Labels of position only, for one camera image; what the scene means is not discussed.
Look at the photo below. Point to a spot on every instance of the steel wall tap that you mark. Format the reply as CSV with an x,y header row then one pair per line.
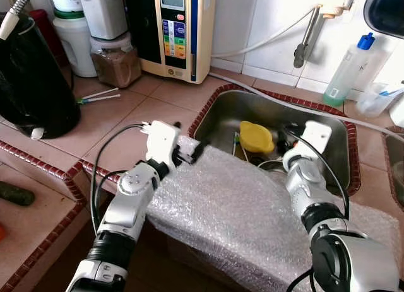
x,y
306,43

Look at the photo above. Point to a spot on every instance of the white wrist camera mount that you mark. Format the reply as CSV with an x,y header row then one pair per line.
x,y
317,134
161,140

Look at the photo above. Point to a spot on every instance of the jar of brown powder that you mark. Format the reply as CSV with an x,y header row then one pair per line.
x,y
117,68

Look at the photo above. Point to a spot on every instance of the steel bowl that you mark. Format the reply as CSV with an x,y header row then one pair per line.
x,y
273,166

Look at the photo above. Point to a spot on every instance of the white plastic jug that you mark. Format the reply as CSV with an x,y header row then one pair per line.
x,y
104,14

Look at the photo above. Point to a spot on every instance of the black electric kettle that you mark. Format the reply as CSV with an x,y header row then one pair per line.
x,y
35,84

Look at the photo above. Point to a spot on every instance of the dark green cucumber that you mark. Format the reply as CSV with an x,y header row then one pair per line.
x,y
16,193

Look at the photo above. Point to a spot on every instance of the bubble wrap sheet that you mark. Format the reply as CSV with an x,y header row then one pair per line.
x,y
221,204

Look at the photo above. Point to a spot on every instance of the white green stick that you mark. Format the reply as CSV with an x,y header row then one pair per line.
x,y
237,140
101,93
101,99

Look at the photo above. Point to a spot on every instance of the dark blue tray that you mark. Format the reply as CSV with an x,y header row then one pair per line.
x,y
385,11

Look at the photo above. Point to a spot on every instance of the large steel sink basin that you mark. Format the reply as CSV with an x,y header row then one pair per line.
x,y
214,115

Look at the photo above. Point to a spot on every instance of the beige water ionizer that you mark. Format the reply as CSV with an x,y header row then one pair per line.
x,y
183,33

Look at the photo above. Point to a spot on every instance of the white canister with green band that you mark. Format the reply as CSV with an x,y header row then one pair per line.
x,y
72,46

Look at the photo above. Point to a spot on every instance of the clear plastic cup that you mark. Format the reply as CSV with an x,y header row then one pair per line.
x,y
372,103

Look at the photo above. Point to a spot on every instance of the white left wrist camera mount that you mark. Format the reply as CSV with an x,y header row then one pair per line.
x,y
161,140

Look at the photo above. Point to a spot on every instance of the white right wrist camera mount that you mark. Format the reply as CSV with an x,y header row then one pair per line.
x,y
317,134

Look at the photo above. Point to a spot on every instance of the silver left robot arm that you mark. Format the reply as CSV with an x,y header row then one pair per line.
x,y
129,197

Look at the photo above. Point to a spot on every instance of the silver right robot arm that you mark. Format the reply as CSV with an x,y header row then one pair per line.
x,y
303,185

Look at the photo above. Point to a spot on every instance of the clear soap bottle blue cap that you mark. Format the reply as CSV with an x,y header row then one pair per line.
x,y
344,74

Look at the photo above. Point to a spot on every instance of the small steel sink basin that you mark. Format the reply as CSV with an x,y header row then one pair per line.
x,y
398,166

